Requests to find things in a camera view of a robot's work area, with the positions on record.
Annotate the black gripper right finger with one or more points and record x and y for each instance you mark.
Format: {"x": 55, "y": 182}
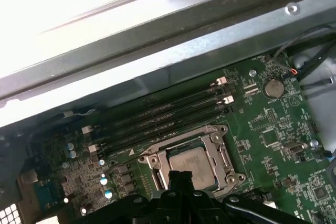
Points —
{"x": 210, "y": 211}

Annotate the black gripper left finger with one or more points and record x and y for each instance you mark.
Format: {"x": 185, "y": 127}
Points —
{"x": 147, "y": 208}

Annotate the silver topped CPU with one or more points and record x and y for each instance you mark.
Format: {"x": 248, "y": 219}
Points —
{"x": 202, "y": 166}

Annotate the metal socket cover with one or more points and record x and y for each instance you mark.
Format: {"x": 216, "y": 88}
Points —
{"x": 157, "y": 162}

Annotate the CPU socket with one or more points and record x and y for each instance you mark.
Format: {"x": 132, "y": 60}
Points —
{"x": 232, "y": 179}

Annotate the RAM slot with black clips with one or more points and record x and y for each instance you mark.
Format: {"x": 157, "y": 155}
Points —
{"x": 157, "y": 113}
{"x": 157, "y": 134}

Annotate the RAM slot with white clips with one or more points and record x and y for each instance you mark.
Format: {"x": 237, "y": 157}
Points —
{"x": 157, "y": 125}
{"x": 157, "y": 104}

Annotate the green motherboard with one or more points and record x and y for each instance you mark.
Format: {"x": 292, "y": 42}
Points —
{"x": 262, "y": 119}

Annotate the silver coin cell battery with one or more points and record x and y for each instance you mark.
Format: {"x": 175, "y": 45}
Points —
{"x": 273, "y": 88}

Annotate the black open PC case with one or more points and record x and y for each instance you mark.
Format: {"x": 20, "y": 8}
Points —
{"x": 183, "y": 37}

